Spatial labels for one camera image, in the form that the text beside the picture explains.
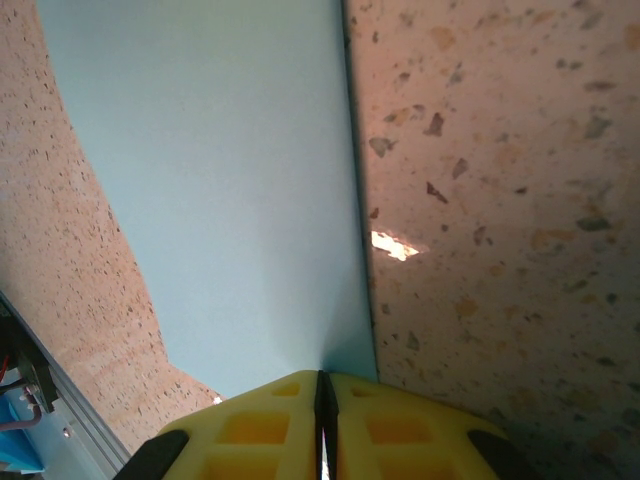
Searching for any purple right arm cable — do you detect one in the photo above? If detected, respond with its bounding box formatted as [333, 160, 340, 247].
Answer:
[0, 414, 41, 435]

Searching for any light blue paper sheet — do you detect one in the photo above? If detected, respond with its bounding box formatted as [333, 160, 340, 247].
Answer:
[37, 0, 379, 401]

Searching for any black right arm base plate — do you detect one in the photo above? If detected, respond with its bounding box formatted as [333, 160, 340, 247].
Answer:
[0, 299, 57, 416]

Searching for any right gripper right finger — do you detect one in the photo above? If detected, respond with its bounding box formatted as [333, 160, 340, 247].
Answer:
[323, 369, 544, 480]

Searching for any aluminium mounting rail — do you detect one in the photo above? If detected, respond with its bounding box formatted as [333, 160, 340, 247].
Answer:
[0, 288, 132, 480]

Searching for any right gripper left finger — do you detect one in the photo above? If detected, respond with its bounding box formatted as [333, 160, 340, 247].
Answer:
[115, 368, 325, 480]

